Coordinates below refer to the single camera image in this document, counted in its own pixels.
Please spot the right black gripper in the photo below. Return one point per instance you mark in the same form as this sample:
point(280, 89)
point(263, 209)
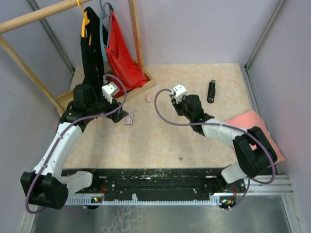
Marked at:
point(177, 105)

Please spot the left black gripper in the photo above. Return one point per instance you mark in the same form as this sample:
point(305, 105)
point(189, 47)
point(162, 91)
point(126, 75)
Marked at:
point(117, 115)

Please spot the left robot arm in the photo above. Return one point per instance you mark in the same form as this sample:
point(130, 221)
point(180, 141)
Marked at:
point(63, 145)

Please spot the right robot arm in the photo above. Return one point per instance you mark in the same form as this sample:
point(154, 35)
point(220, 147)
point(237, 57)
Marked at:
point(253, 150)

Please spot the left red staple box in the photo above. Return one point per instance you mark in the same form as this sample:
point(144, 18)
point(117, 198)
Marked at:
point(129, 119)

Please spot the red hanging garment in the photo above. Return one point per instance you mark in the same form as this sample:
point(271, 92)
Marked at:
point(120, 60)

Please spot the black hanging garment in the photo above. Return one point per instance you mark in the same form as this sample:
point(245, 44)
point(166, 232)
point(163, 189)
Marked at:
point(93, 64)

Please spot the pink folded towel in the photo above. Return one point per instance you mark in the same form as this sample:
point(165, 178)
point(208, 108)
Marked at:
point(250, 119)

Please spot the yellow clothes hanger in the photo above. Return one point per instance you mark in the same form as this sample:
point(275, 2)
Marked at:
point(85, 20)

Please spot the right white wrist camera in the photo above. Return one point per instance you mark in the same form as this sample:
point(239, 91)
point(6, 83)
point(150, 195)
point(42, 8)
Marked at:
point(178, 92)

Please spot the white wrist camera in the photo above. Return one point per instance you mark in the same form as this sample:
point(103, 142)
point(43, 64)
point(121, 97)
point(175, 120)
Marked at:
point(178, 92)
point(109, 91)

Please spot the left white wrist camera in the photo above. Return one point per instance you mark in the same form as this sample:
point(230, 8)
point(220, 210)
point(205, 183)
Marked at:
point(109, 91)

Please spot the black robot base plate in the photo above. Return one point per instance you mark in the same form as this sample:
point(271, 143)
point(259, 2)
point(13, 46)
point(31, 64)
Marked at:
point(156, 184)

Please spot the aluminium frame rail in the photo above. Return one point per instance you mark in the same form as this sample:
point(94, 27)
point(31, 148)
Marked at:
point(276, 186)

